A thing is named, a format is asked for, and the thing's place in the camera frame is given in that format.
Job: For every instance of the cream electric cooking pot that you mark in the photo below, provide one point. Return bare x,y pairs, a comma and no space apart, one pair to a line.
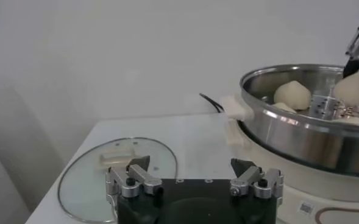
289,191

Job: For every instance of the white steamed baozi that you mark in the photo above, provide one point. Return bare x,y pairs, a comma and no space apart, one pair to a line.
354,89
292,94
284,107

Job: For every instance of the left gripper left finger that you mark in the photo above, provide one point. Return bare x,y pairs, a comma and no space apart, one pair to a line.
139,179

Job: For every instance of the round glass pot lid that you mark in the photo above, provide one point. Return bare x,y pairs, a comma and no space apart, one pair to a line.
81,188

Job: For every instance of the stainless steel steamer basket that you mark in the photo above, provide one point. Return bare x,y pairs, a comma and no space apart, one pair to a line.
304,146

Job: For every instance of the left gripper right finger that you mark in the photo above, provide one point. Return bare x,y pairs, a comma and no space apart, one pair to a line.
252,179

